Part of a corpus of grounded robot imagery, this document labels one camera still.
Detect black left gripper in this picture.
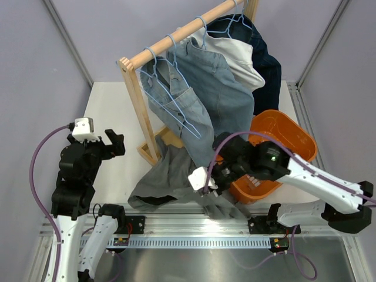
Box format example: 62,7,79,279
69,129,125,183

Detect grey pleated skirt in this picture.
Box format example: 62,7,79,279
127,137,250,220

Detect blue wire hanger with skirt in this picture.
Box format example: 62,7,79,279
115,46,202,139

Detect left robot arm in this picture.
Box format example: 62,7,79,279
45,129,127,281

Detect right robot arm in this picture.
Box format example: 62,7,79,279
203,131,373,234

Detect light blue denim skirt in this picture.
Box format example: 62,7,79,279
166,38,254,135

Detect blue hanger of denim shirt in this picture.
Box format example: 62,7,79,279
166,34,189,87

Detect blue hanger of white garment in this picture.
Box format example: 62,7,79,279
195,16,207,50

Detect blue hanger of jeans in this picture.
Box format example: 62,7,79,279
207,8,253,42

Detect wooden clothes rack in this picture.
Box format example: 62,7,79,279
118,0,260,165

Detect light blue denim shirt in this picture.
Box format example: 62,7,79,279
139,56,214,167

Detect orange plastic basket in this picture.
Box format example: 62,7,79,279
229,110,318,204

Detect white garment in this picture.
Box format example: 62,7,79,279
179,29,266,92

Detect dark navy jeans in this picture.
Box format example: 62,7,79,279
206,14,283,115

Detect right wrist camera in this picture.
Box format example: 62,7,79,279
188,167,219,197

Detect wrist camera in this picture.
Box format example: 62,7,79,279
188,167,219,197
67,117,102,144

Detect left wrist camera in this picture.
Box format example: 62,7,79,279
67,117,102,144

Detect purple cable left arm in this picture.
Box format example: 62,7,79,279
29,124,74,282

